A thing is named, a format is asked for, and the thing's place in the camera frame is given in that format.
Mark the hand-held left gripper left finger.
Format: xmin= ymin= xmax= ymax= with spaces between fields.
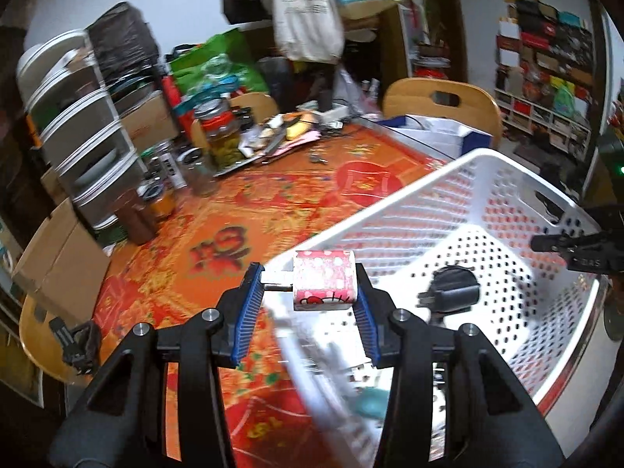
xmin=49 ymin=262 xmax=266 ymax=468

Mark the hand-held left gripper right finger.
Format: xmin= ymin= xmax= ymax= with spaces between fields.
xmin=355 ymin=263 xmax=566 ymax=468

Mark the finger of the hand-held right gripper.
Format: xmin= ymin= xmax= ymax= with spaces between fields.
xmin=530 ymin=234 xmax=573 ymax=254

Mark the pink dotted box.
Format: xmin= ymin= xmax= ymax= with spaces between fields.
xmin=292 ymin=250 xmax=359 ymax=313

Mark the black power adapter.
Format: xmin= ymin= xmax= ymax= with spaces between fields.
xmin=417 ymin=266 xmax=481 ymax=323

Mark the white perforated plastic basket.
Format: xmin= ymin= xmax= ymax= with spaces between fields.
xmin=261 ymin=149 xmax=610 ymax=468

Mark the teal object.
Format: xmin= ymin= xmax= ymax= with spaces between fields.
xmin=356 ymin=385 xmax=391 ymax=417

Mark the red patterned tablecloth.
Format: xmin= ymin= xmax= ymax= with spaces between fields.
xmin=92 ymin=122 xmax=449 ymax=468

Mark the orange jar with black lid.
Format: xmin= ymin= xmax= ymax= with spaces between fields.
xmin=141 ymin=185 xmax=176 ymax=220

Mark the brown jar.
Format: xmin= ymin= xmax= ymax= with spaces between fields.
xmin=114 ymin=190 xmax=159 ymax=245

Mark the empty glass jar black lid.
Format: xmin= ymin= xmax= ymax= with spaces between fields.
xmin=178 ymin=149 xmax=218 ymax=198

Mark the blue and white paper bag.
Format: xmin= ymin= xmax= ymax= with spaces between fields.
xmin=378 ymin=114 xmax=493 ymax=159

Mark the shelf of colourful boxes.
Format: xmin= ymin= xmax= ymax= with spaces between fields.
xmin=495 ymin=0 xmax=598 ymax=157

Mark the large pickle jar red lid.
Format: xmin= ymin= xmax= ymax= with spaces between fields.
xmin=194 ymin=99 xmax=243 ymax=171

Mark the cluttered metal tray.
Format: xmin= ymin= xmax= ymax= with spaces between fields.
xmin=214 ymin=112 xmax=342 ymax=176

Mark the open cardboard box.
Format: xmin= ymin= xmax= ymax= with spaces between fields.
xmin=12 ymin=197 xmax=113 ymax=325

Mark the wooden chair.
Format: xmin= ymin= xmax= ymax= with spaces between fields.
xmin=190 ymin=92 xmax=280 ymax=147
xmin=383 ymin=78 xmax=503 ymax=149
xmin=19 ymin=297 xmax=98 ymax=386

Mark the white power strip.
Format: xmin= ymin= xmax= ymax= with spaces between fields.
xmin=297 ymin=102 xmax=352 ymax=122

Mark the closed cardboard box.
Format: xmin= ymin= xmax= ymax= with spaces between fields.
xmin=119 ymin=92 xmax=179 ymax=142

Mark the green shopping bag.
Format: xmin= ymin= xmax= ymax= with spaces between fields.
xmin=168 ymin=28 xmax=269 ymax=98

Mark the white plastic drawer tower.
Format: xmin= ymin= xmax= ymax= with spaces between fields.
xmin=17 ymin=29 xmax=147 ymax=230

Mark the black plastic bag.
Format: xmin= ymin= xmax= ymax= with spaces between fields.
xmin=88 ymin=2 xmax=159 ymax=83

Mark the beige canvas tote bag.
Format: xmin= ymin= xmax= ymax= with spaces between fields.
xmin=263 ymin=0 xmax=344 ymax=63

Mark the black plastic camera mount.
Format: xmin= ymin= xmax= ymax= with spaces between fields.
xmin=49 ymin=316 xmax=103 ymax=376

